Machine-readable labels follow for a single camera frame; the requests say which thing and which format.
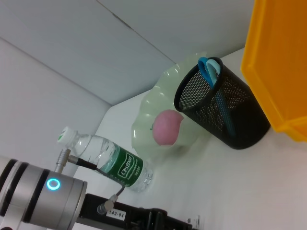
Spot silver left arm elbow plug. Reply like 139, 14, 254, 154
56, 148, 72, 173

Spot black mesh pen holder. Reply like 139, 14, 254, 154
174, 57, 272, 150

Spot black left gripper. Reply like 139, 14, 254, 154
78, 193, 193, 230

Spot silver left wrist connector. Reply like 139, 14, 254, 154
97, 199, 115, 216

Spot yellow plastic bin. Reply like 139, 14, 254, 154
240, 0, 307, 142

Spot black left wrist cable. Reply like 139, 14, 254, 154
69, 154, 126, 201

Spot pale green wavy fruit plate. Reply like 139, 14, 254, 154
131, 51, 210, 156

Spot clear green-label water bottle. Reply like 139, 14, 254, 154
57, 126, 154, 192

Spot pink toy peach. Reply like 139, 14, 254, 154
150, 109, 185, 146

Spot light blue scissors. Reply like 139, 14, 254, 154
198, 57, 237, 136

